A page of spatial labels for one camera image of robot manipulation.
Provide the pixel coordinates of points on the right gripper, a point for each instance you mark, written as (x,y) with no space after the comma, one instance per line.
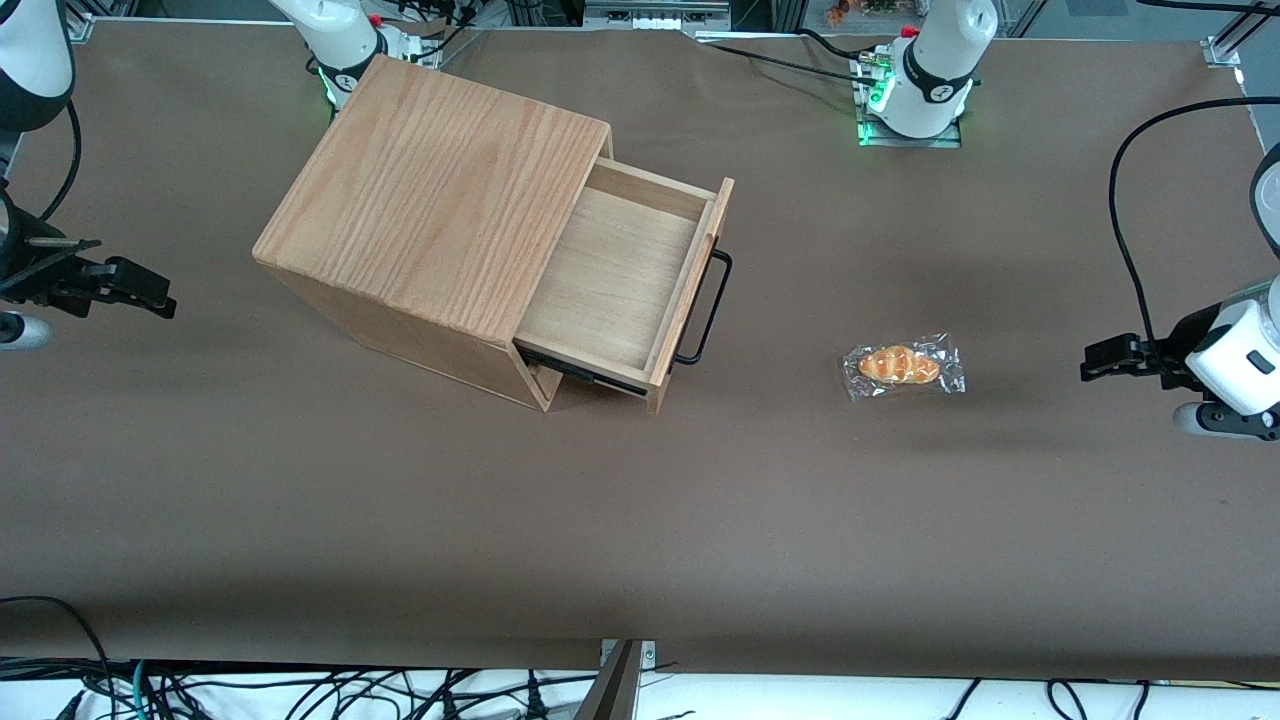
(42,277)

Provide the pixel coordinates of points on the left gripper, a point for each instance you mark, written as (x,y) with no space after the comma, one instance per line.
(1172,352)

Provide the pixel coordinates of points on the wooden drawer box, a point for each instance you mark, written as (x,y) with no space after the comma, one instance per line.
(610,280)

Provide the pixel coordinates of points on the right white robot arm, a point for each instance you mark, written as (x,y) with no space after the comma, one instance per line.
(30,60)

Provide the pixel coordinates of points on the wooden drawer cabinet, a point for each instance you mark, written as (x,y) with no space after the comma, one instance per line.
(430,190)

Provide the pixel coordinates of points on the plastic wrapped bread roll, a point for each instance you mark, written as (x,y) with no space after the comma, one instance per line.
(900,365)

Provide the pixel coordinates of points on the orange background objects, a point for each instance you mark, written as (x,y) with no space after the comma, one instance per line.
(840,12)

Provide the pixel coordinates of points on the grey equipment rack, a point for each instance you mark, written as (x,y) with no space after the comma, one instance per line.
(650,15)

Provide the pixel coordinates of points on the dark metal bar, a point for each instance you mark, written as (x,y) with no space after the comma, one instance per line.
(612,695)

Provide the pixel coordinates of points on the aluminium corner bracket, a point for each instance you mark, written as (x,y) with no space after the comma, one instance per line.
(1222,52)

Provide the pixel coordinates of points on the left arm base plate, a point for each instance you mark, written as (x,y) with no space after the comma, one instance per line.
(905,142)

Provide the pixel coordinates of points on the aluminium frame profile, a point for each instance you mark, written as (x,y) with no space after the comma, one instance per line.
(1255,25)

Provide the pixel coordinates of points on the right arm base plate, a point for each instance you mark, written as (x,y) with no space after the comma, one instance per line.
(415,45)

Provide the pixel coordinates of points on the black drawer slide rail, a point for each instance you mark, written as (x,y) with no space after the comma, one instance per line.
(590,377)

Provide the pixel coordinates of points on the small metal bracket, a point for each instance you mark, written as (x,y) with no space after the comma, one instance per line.
(648,655)

